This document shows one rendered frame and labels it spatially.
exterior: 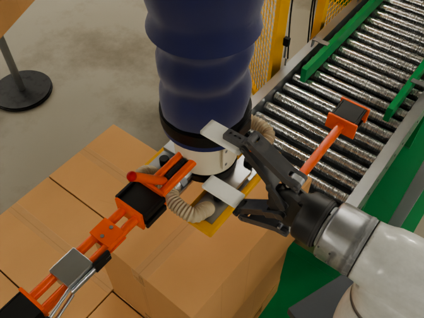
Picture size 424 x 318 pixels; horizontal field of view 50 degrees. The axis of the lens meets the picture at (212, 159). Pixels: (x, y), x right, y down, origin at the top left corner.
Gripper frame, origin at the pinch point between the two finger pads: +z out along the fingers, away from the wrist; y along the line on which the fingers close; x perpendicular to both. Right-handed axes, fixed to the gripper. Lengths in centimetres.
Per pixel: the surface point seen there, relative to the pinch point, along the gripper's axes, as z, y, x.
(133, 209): 20.8, 31.7, -2.2
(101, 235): 22.4, 32.9, -11.0
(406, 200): -27, 125, 117
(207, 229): 9.2, 45.6, 10.3
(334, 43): 43, 96, 165
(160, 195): 18.9, 32.5, 4.9
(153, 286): 17, 64, -5
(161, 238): 25, 64, 8
